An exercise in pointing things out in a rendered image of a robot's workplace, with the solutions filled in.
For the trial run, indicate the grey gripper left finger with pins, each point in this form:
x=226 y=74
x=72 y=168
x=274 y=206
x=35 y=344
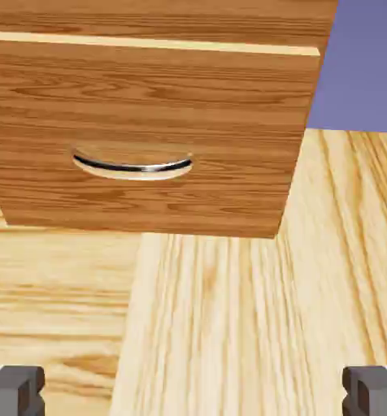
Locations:
x=8 y=390

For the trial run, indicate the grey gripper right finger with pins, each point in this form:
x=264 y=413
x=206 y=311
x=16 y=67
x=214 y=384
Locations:
x=375 y=390

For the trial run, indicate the wooden drawer front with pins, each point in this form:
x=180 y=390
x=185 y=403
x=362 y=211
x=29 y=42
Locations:
x=187 y=104

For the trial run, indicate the wooden cabinet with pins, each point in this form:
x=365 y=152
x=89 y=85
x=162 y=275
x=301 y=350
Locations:
x=325 y=41

